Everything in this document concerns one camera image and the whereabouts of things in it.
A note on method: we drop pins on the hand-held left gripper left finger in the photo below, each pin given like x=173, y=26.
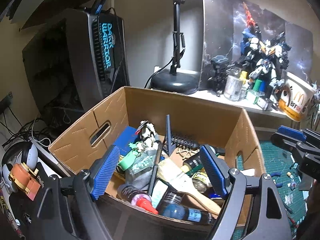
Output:
x=105, y=172

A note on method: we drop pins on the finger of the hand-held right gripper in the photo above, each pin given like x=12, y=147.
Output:
x=291, y=133
x=285, y=142

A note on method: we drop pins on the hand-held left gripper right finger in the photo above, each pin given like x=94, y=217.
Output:
x=212, y=170

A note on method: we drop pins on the brown cardboard box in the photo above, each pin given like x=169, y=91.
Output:
x=200, y=120

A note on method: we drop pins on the wooden ship wheel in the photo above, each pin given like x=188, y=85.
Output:
x=187, y=153

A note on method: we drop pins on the white yellow paper bucket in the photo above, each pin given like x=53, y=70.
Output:
x=295, y=100

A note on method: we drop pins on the wooden paintbrush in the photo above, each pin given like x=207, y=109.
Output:
x=180, y=182

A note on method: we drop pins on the black hairbrush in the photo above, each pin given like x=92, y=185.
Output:
x=186, y=142

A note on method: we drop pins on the black bottle red cap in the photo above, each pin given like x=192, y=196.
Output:
x=135, y=196

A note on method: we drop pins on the blue flat box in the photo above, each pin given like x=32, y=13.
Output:
x=126, y=137

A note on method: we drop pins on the black bottle blue label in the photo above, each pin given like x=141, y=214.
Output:
x=185, y=212

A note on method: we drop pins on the green cutting mat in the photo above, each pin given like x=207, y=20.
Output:
x=285, y=200

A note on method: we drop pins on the blue triangular stand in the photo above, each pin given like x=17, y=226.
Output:
x=169, y=135

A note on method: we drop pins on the small white robot figure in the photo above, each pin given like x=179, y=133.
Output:
x=147, y=135

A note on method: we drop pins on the green-capped paint bottle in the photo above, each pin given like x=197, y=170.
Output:
x=257, y=85

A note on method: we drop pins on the yellow-capped paint bottle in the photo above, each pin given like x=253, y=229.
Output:
x=243, y=75

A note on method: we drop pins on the white headphones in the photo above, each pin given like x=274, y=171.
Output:
x=30, y=155

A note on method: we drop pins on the white blue robot model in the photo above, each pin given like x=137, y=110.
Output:
x=260, y=60

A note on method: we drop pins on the orange block toy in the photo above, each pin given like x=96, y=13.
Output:
x=23, y=180

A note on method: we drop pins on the black desk pad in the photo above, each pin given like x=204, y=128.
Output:
x=32, y=212

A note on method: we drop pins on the dark robot figure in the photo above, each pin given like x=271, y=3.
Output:
x=220, y=72

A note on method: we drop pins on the black desk lamp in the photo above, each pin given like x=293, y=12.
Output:
x=172, y=83

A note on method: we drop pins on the black computer tower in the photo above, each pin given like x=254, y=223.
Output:
x=80, y=55

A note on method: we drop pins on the grey lightning wall poster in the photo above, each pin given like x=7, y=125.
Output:
x=220, y=30

